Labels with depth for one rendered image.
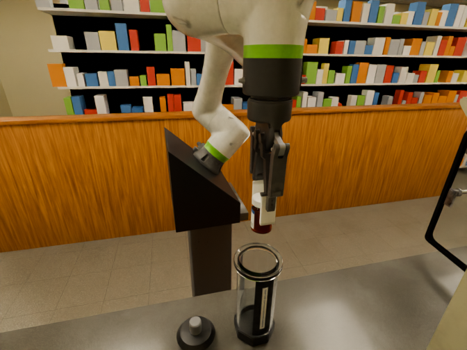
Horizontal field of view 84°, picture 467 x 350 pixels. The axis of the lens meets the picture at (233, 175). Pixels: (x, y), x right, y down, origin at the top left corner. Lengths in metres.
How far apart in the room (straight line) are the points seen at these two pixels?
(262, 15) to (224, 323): 0.68
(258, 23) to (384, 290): 0.81
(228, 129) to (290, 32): 0.75
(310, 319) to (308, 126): 2.03
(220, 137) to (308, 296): 0.68
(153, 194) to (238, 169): 0.82
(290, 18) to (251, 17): 0.05
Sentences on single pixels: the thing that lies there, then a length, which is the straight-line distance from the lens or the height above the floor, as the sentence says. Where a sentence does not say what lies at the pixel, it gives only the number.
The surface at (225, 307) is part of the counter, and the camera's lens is 0.80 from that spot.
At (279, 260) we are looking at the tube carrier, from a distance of 0.60.
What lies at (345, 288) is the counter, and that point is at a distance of 0.91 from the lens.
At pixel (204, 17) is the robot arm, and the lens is 0.45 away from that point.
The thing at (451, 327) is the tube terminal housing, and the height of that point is 1.10.
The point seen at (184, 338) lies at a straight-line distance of 0.72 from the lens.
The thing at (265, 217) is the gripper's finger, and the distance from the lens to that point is 0.50.
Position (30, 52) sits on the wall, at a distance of 5.87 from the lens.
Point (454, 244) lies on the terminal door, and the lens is 1.08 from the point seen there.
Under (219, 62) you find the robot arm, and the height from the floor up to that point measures 1.55.
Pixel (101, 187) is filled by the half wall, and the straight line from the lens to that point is 2.50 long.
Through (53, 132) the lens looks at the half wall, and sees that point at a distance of 2.42.
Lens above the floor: 1.57
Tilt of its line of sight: 24 degrees down
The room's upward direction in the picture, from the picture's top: 1 degrees clockwise
